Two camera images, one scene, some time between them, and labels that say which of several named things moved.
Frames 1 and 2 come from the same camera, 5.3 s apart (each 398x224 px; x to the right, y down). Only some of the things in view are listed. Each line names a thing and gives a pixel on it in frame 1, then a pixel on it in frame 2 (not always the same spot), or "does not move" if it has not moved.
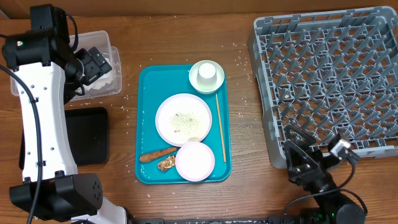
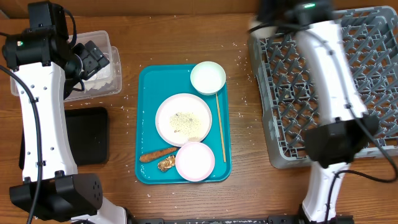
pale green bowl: x=193 y=77 does not move
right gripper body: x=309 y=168 to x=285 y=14
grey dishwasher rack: x=330 y=73 does not move
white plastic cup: x=207 y=76 to x=263 y=32
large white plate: x=183 y=118 does not move
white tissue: x=101 y=81 does not move
